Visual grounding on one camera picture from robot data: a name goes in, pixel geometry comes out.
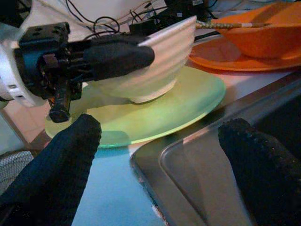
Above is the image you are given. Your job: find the white ribbed bowl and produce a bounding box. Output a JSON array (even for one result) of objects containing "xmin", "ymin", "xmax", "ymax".
[{"xmin": 89, "ymin": 15, "xmax": 198, "ymax": 105}]

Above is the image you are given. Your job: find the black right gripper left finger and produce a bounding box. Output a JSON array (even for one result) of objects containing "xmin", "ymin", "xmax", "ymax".
[{"xmin": 0, "ymin": 114, "xmax": 102, "ymax": 226}]

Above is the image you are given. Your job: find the black charger box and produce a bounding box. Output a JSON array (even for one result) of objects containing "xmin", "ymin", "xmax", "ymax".
[{"xmin": 162, "ymin": 0, "xmax": 212, "ymax": 23}]

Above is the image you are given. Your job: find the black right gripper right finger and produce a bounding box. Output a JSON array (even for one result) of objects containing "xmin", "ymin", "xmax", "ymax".
[{"xmin": 218, "ymin": 118, "xmax": 301, "ymax": 226}]

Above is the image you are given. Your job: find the orange plate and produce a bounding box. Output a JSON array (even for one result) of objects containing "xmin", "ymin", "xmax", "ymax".
[{"xmin": 187, "ymin": 37, "xmax": 301, "ymax": 73}]

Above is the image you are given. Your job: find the green plate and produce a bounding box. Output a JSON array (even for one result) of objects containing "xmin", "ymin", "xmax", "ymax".
[{"xmin": 44, "ymin": 66, "xmax": 227, "ymax": 149}]

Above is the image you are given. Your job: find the stainless steel sink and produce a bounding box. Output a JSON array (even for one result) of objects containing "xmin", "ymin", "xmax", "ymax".
[{"xmin": 129, "ymin": 72, "xmax": 301, "ymax": 226}]

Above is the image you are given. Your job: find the orange bowl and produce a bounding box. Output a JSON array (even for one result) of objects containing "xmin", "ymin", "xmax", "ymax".
[{"xmin": 210, "ymin": 1, "xmax": 301, "ymax": 60}]

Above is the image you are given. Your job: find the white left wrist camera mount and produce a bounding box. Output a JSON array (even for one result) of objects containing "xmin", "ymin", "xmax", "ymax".
[{"xmin": 0, "ymin": 23, "xmax": 50, "ymax": 109}]

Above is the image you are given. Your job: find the small black power adapter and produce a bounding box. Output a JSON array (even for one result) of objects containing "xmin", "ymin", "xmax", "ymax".
[{"xmin": 128, "ymin": 19, "xmax": 165, "ymax": 33}]

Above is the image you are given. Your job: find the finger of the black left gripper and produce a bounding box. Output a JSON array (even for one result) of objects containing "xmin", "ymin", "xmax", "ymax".
[
  {"xmin": 93, "ymin": 34, "xmax": 151, "ymax": 47},
  {"xmin": 82, "ymin": 42, "xmax": 156, "ymax": 81}
]

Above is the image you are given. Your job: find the patterned brown chopstick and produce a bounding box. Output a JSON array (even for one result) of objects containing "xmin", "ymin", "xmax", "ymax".
[{"xmin": 195, "ymin": 20, "xmax": 271, "ymax": 31}]

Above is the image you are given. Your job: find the black floor fan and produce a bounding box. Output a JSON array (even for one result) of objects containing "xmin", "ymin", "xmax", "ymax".
[{"xmin": 0, "ymin": 150, "xmax": 33, "ymax": 196}]

